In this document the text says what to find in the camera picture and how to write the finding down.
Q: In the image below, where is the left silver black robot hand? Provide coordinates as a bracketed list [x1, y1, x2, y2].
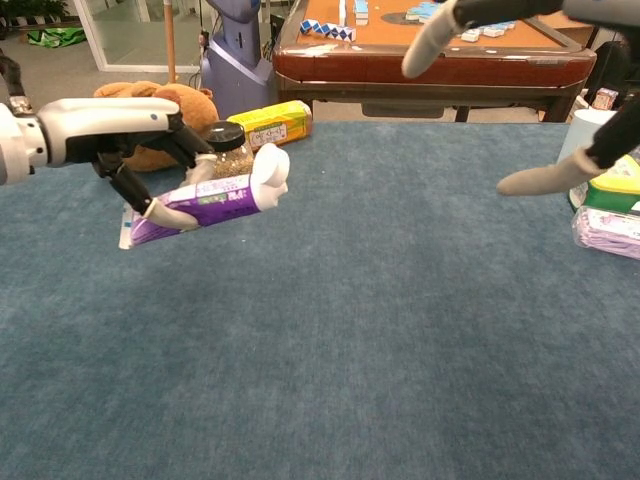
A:
[37, 97, 217, 232]

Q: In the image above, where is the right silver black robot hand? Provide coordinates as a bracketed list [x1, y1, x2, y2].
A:
[402, 0, 640, 197]

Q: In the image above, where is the purple white toothpaste tube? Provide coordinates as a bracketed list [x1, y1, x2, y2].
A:
[118, 143, 291, 251]

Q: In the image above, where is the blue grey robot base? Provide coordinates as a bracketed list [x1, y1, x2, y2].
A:
[199, 0, 279, 120]

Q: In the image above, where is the light blue cup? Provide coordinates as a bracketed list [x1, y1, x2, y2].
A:
[557, 108, 621, 166]

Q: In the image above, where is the yellow lidded green box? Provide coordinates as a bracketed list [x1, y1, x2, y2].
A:
[567, 154, 640, 214]

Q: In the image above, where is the pink tissue pack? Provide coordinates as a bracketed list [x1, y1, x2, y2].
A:
[571, 204, 640, 260]

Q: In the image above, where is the brown capybara plush toy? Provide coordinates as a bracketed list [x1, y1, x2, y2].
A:
[93, 80, 221, 174]

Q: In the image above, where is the green bag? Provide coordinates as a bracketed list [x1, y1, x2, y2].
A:
[27, 27, 87, 47]

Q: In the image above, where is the wooden pole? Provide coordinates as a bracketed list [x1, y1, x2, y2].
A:
[163, 0, 179, 84]

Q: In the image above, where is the small printed carton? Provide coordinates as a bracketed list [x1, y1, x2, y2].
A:
[592, 87, 619, 112]

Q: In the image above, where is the black lidded seed jar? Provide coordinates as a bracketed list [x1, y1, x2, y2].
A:
[205, 121, 255, 179]

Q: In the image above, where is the yellow snack package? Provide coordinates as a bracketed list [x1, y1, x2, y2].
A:
[226, 99, 315, 152]

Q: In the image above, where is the brown mahjong table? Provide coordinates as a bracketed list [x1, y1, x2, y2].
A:
[272, 0, 599, 124]

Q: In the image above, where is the blue white snake cube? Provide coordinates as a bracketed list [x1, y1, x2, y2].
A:
[299, 18, 357, 42]

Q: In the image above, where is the blue felt table cloth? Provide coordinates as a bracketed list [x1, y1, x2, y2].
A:
[0, 119, 640, 480]

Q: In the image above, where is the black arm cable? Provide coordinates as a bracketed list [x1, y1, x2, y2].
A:
[0, 54, 32, 114]

